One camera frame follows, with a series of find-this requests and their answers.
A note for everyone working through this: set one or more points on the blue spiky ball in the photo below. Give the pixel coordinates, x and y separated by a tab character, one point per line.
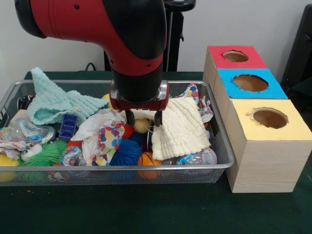
125	153

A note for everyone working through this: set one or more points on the yellow plush duck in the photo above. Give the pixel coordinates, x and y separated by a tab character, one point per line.
141	126

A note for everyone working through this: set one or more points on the clear mesh bin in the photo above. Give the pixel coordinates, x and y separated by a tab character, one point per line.
122	175

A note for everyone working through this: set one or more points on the black chair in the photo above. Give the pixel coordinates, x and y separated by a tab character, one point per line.
299	48

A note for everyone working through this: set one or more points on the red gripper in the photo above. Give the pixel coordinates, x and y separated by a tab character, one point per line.
141	106

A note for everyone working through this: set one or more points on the small colourful dotted cloth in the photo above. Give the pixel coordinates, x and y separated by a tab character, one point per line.
193	91

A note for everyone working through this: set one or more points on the dark green table cloth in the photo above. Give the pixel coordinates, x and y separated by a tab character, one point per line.
146	209

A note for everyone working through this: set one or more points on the cream quilted cloth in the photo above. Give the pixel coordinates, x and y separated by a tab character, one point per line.
180	131

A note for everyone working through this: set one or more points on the white toy baseball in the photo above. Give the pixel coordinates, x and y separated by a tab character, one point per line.
209	156

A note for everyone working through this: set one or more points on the green spiky ball with eyes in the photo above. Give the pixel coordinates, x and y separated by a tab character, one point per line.
46	156

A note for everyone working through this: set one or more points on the mint quilted cloth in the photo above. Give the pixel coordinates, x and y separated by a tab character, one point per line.
51	102

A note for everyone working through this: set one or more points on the blue toy brick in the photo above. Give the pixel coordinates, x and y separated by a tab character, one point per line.
68	126

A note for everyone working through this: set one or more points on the clear bottle with blue label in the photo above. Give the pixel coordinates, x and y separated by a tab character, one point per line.
190	159

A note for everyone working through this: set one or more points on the large colourful dotted cloth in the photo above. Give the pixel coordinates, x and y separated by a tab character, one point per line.
102	141

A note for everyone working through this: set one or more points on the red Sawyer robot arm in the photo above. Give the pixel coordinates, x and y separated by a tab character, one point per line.
97	24

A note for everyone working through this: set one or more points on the wooden box with three holes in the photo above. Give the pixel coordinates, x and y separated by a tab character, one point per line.
268	165

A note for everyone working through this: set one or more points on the yellow ball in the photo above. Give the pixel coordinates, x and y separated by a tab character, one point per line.
7	162

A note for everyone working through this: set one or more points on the orange toy basketball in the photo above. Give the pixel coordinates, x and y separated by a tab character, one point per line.
147	159

